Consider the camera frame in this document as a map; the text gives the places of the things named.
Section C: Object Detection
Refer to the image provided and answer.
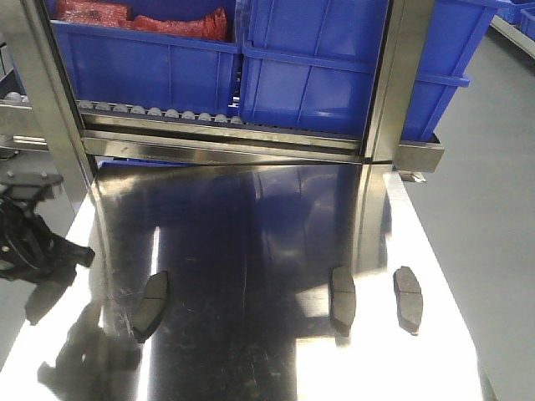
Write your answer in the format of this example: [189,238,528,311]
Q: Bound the left blue plastic bin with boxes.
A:
[46,1,241,117]

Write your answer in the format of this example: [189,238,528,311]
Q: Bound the right blue plastic bin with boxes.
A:
[236,1,506,142]

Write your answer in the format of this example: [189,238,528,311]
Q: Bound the blue plastic bin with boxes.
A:
[46,1,241,117]
[236,1,506,142]

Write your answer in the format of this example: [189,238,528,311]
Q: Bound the second-left grey brake pad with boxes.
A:
[132,271,169,343]

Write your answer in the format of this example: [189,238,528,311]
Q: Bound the roller conveyor track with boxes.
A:
[0,90,247,125]

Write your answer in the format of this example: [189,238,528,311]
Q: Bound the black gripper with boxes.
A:
[1,170,95,281]

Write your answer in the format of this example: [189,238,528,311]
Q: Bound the stainless steel rack frame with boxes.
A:
[1,1,444,202]

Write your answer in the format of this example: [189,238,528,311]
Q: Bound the red bubble wrap bags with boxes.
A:
[54,1,228,41]

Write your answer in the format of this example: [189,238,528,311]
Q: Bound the second-right grey brake pad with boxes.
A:
[329,266,356,338]

